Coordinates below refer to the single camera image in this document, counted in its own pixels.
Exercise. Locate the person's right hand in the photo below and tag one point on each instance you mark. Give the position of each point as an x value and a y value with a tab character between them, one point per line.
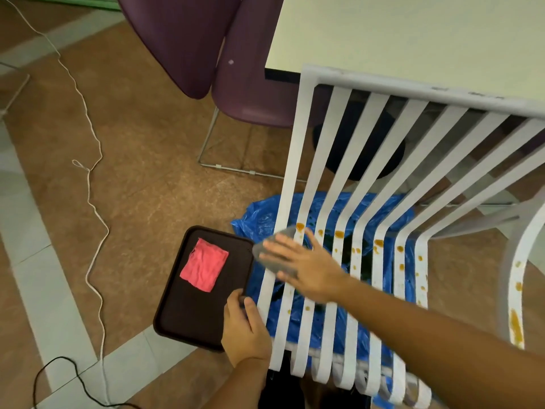
317	272

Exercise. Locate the person's left hand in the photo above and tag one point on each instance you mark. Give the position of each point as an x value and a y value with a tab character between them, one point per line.
245	336

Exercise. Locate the person's right thumb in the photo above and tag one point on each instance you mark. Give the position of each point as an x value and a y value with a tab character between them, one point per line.
289	281

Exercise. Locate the person's right little finger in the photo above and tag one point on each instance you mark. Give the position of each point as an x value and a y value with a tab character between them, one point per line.
316	240

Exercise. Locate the person's right middle finger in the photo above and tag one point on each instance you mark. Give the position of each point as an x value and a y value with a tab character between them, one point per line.
281	253

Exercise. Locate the person's left thumb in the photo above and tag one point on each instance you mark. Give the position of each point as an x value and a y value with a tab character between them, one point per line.
233	303

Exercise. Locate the grey cleaning cloth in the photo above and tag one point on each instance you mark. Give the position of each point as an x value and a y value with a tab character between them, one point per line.
264	251

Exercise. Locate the dark brown plastic tray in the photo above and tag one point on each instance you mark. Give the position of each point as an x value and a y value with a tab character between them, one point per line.
187	310

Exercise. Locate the person's left forearm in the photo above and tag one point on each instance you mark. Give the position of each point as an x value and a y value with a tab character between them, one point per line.
238	385

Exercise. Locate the person's right forearm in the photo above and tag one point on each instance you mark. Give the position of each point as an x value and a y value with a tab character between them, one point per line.
425	345

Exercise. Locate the blue plastic bag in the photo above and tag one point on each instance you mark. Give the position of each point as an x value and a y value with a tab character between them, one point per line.
259	219

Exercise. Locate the pink cloth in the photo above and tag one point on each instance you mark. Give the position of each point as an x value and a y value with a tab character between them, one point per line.
204	264

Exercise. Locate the white slatted metal chair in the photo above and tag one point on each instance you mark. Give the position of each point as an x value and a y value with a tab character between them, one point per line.
379	166

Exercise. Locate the person's black trousers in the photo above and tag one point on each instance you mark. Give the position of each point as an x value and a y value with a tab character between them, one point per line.
281	389

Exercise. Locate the black round table base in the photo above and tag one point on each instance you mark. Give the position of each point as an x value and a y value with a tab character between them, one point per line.
385	153

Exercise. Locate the green strip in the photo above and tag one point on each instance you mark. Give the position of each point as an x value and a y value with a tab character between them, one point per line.
72	0

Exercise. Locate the purple chair with metal frame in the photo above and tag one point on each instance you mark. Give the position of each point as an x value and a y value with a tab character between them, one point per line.
247	59

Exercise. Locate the grey metal frame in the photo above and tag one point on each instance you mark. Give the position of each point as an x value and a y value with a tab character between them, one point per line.
19	91

